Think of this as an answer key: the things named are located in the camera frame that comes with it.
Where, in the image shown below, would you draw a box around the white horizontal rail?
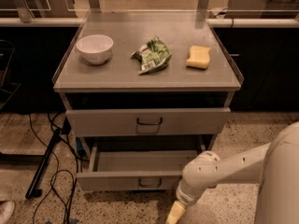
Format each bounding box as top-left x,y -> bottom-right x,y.
0,18 -> 299,28

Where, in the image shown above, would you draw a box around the grey top drawer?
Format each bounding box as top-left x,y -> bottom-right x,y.
66,108 -> 230,137

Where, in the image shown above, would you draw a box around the black floor bar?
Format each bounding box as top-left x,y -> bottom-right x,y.
25,129 -> 60,200

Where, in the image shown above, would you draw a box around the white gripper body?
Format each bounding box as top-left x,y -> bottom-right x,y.
176,180 -> 203,206

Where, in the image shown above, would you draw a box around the green crumpled chip bag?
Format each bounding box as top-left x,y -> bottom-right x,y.
132,36 -> 172,75

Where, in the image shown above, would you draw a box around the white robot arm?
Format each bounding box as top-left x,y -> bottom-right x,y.
165,122 -> 299,224

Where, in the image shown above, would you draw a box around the white shoe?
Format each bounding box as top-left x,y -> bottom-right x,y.
0,201 -> 15,224

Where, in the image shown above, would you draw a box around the grey drawer cabinet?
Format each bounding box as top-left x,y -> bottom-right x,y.
51,10 -> 245,161

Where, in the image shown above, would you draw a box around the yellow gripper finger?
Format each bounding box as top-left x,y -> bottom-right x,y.
165,201 -> 186,224

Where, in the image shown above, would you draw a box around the black floor cables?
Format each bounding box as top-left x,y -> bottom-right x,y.
27,111 -> 90,224

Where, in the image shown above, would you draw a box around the white ceramic bowl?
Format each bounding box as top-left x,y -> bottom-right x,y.
76,35 -> 114,64

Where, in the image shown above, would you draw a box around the yellow sponge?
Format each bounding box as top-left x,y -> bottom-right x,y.
186,46 -> 211,69

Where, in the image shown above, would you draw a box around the grey drawer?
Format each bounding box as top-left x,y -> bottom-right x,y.
77,142 -> 202,191
66,108 -> 230,137

